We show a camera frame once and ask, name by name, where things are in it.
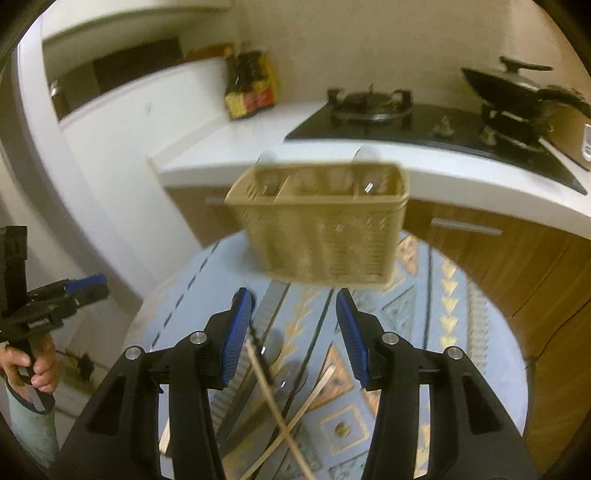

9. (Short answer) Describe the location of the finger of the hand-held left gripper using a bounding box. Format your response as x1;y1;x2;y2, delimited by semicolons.
69;285;110;309
64;274;108;296

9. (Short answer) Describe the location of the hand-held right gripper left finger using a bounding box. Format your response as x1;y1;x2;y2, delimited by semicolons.
51;287;256;480

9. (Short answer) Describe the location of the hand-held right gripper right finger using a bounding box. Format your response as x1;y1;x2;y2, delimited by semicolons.
336;287;542;480

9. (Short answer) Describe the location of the bamboo chopstick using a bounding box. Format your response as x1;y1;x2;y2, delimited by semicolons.
246;342;320;480
240;364;340;480

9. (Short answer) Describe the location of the wooden dish rack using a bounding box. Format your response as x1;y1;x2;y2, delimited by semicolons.
224;147;410;291

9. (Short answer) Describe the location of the person's left forearm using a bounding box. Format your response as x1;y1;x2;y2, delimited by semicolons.
6;383;61;476

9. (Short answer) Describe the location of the person's left hand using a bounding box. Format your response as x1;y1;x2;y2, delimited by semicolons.
2;335;59;396

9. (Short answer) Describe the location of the patterned blue tablecloth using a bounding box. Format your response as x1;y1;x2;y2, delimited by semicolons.
124;231;529;480

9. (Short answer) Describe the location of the white kitchen counter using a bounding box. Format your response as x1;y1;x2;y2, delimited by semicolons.
148;100;591;232

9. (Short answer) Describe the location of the black glass gas cooktop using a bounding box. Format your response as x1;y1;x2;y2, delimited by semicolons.
284;90;588;197

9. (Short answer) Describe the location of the black burner pan support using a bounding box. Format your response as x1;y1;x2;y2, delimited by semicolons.
327;87;414;125
480;104;555;154

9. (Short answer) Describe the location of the sauce bottle pack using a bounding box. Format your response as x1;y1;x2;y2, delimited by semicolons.
223;43;280;122

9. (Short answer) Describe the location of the black wok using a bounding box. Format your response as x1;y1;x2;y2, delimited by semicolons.
461;67;591;121

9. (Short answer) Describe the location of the metal cabinet handle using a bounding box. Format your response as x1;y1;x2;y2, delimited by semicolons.
429;217;505;237

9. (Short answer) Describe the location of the black floor cable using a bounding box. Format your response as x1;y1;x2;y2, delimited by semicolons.
525;318;591;371

